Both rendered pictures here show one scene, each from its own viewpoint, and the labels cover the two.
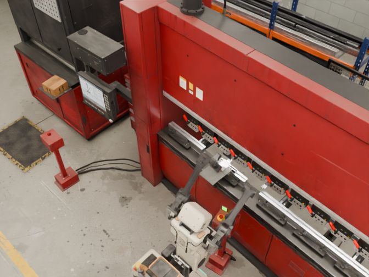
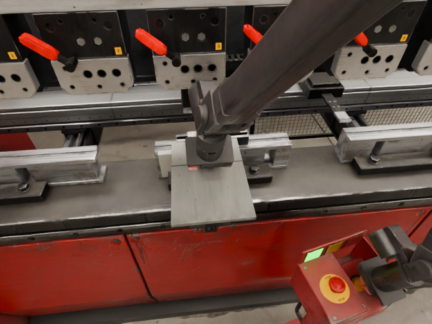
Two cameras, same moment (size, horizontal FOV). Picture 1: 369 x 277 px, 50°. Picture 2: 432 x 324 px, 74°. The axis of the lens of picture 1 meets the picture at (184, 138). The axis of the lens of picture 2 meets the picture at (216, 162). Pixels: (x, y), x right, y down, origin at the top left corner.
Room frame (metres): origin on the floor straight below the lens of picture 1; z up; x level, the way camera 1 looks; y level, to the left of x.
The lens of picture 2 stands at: (2.00, 0.08, 1.51)
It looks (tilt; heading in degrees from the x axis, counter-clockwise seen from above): 45 degrees down; 307
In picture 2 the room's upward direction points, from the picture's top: straight up
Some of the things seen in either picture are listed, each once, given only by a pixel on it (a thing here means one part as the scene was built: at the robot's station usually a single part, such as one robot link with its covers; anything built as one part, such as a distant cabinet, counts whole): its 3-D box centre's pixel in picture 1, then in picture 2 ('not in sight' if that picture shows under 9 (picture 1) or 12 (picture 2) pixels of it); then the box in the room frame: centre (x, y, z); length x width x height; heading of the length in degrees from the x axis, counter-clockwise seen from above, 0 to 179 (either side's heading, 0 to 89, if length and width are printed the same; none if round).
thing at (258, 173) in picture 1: (261, 168); (366, 36); (2.12, -0.65, 1.26); 0.15 x 0.09 x 0.17; 43
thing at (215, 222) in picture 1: (225, 221); (343, 283); (1.92, -0.38, 0.75); 0.20 x 0.16 x 0.18; 56
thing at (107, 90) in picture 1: (100, 94); not in sight; (2.90, 0.81, 1.42); 0.45 x 0.12 x 0.36; 49
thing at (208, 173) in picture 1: (215, 171); (208, 176); (2.30, -0.29, 1.00); 0.26 x 0.18 x 0.01; 133
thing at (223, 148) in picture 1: (226, 143); (188, 44); (2.41, -0.38, 1.26); 0.15 x 0.09 x 0.17; 43
